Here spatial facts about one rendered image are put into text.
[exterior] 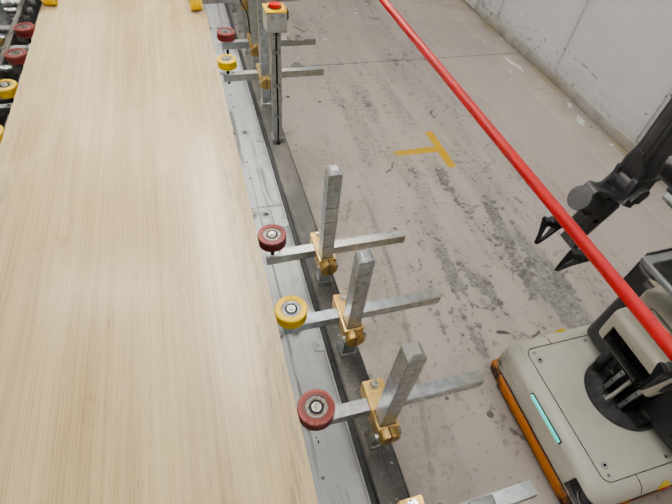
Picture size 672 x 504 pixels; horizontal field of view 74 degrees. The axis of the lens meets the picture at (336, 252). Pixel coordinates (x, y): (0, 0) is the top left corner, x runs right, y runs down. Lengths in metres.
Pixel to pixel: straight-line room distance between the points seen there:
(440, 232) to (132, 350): 1.92
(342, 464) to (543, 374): 0.98
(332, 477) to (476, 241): 1.76
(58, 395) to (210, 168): 0.76
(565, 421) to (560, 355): 0.27
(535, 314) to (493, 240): 0.50
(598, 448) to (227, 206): 1.49
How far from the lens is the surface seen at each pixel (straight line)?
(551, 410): 1.91
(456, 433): 2.04
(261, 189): 1.82
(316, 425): 0.98
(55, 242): 1.38
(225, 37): 2.26
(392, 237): 1.40
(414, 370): 0.82
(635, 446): 2.01
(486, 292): 2.46
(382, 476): 1.18
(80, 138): 1.71
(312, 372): 1.34
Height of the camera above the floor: 1.83
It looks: 49 degrees down
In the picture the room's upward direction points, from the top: 7 degrees clockwise
